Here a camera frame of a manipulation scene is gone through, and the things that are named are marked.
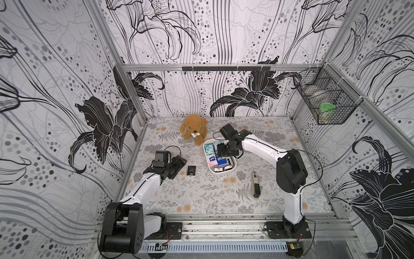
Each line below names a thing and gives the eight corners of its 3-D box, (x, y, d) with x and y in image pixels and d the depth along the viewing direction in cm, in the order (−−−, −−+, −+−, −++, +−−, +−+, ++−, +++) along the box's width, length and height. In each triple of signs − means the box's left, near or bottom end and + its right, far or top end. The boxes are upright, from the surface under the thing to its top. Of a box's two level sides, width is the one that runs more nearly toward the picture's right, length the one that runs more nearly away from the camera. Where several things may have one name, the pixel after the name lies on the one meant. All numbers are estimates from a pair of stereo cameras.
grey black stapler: (253, 198, 84) (255, 195, 80) (251, 174, 93) (252, 170, 89) (259, 199, 84) (261, 196, 80) (256, 175, 93) (258, 171, 89)
